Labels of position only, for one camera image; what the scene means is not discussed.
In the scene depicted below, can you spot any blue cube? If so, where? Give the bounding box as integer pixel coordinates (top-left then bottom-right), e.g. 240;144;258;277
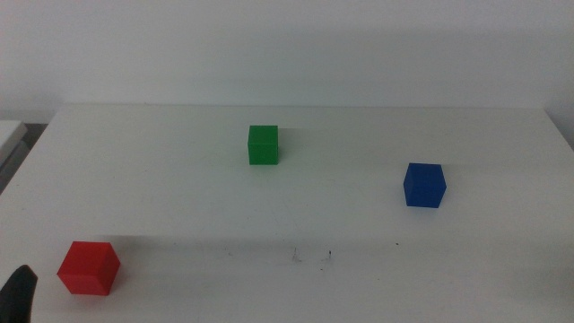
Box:
403;161;448;209

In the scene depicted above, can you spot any red cube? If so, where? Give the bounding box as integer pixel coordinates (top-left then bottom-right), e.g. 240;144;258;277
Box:
57;240;122;297

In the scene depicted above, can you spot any green cube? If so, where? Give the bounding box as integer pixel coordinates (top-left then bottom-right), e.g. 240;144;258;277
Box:
247;125;280;166

